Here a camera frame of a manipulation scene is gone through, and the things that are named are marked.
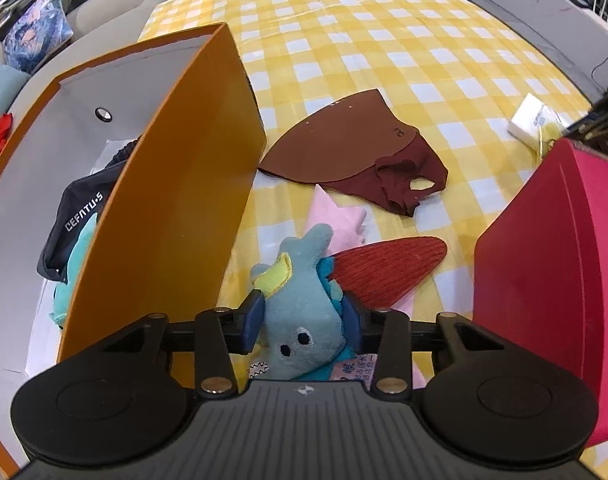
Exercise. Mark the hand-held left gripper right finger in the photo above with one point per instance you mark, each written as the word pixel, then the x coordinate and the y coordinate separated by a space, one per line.
pixel 351 321

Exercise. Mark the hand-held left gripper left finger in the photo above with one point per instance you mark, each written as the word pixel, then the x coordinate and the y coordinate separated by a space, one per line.
pixel 251 325

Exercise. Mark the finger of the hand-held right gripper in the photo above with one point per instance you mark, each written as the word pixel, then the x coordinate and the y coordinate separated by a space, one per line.
pixel 601 117

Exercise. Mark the small blue dinosaur plush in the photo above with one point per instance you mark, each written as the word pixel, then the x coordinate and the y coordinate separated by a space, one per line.
pixel 294 320

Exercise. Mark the white tissue packet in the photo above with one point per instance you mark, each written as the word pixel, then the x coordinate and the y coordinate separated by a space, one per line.
pixel 526 120

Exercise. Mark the pink printed cloth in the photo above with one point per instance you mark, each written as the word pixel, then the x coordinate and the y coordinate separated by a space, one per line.
pixel 334 215

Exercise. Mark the orange cardboard box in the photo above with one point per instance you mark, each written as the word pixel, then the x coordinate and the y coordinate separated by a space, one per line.
pixel 173 210

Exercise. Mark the pink-red square box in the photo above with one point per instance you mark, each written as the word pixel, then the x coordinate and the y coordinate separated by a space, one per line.
pixel 544 285

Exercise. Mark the brown maroon underwear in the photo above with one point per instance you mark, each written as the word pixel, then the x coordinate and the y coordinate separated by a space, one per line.
pixel 344 145

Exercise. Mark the teal plush toy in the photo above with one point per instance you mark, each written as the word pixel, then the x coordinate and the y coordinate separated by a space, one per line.
pixel 76 270

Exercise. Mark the clear plastic bag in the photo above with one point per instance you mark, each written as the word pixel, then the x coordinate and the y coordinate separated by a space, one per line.
pixel 549 132

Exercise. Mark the yellow checkered mat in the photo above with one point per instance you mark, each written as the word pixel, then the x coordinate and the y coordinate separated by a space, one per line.
pixel 384 35

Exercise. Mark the beige sofa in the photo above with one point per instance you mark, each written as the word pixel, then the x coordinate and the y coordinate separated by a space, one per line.
pixel 108 15

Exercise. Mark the anime printed pillow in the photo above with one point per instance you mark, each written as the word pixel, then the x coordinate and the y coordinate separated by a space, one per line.
pixel 33 35

